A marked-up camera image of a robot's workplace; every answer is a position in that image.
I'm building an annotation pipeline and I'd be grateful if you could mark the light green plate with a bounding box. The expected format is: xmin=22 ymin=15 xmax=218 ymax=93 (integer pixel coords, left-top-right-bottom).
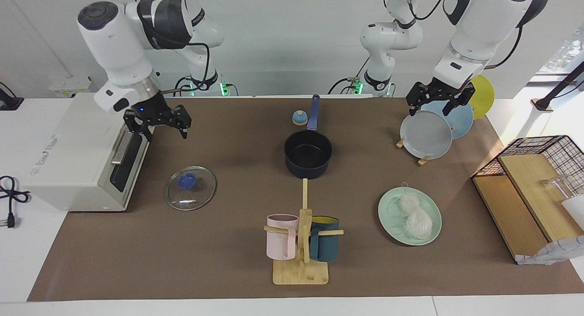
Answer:
xmin=378 ymin=186 xmax=443 ymax=246

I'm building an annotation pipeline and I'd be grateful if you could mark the wooden mug tree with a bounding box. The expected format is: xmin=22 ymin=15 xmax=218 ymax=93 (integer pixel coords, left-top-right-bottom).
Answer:
xmin=264 ymin=178 xmax=344 ymax=285

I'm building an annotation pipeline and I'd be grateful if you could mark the clear glass measuring cup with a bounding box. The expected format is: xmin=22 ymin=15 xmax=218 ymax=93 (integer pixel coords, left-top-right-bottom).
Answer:
xmin=541 ymin=174 xmax=576 ymax=202

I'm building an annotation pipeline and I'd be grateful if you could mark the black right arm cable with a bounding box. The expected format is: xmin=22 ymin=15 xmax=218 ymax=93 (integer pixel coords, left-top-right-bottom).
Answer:
xmin=176 ymin=41 xmax=215 ymax=97

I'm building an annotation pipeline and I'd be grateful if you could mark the light blue plate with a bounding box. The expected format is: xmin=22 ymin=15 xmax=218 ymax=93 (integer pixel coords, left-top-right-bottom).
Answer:
xmin=422 ymin=99 xmax=474 ymax=140

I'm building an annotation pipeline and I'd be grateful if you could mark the black clamp mount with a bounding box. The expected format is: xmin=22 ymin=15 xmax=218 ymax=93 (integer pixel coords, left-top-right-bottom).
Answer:
xmin=0 ymin=81 xmax=24 ymax=111

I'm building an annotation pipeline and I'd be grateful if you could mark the black power cord with plug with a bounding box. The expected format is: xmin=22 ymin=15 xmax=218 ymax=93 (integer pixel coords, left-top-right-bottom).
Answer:
xmin=0 ymin=176 xmax=31 ymax=229

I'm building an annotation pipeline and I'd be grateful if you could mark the wooden plate rack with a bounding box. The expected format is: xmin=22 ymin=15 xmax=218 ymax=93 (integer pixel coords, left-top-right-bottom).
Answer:
xmin=396 ymin=137 xmax=430 ymax=166

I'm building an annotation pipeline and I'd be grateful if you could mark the grey plate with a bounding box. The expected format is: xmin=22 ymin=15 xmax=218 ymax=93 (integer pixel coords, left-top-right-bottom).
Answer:
xmin=400 ymin=110 xmax=453 ymax=160

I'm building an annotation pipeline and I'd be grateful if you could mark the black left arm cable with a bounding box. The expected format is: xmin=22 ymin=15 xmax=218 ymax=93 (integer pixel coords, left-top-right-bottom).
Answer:
xmin=484 ymin=26 xmax=523 ymax=70

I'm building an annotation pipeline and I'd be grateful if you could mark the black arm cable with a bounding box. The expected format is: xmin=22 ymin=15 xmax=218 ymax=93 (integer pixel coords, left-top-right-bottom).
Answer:
xmin=176 ymin=41 xmax=215 ymax=97
xmin=484 ymin=26 xmax=523 ymax=70

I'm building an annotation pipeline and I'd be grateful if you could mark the beige toaster oven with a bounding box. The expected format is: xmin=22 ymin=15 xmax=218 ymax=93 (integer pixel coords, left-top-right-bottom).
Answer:
xmin=23 ymin=93 xmax=156 ymax=212

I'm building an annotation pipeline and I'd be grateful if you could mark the white power strip box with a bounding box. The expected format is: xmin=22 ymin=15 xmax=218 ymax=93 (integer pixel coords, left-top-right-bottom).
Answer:
xmin=49 ymin=77 xmax=92 ymax=98

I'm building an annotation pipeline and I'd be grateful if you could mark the white marbled cloth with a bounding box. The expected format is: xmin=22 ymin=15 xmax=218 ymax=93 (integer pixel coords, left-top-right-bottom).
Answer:
xmin=516 ymin=236 xmax=584 ymax=265

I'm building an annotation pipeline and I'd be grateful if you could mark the yellow plate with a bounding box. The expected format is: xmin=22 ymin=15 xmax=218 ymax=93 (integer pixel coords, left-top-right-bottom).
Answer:
xmin=470 ymin=74 xmax=495 ymax=120

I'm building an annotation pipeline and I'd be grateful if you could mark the teal mug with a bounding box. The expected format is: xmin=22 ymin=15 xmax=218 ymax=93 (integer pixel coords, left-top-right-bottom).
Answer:
xmin=309 ymin=216 xmax=340 ymax=262

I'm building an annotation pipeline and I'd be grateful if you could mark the white cup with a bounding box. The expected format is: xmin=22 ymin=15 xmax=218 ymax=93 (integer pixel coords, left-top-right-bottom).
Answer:
xmin=561 ymin=195 xmax=584 ymax=230

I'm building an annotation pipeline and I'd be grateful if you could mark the pink mug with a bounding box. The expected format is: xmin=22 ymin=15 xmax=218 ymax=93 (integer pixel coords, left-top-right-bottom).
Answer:
xmin=266 ymin=214 xmax=299 ymax=261

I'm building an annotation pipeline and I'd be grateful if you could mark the brown table mat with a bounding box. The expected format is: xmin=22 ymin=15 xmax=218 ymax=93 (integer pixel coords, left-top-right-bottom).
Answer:
xmin=27 ymin=97 xmax=584 ymax=302

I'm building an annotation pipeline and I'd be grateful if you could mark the dark pot with blue handle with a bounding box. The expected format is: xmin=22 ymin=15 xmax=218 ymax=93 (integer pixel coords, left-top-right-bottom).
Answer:
xmin=284 ymin=94 xmax=333 ymax=180

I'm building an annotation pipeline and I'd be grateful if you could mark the glass lid with blue knob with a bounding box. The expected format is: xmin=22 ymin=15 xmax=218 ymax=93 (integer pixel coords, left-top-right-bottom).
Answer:
xmin=165 ymin=166 xmax=217 ymax=211

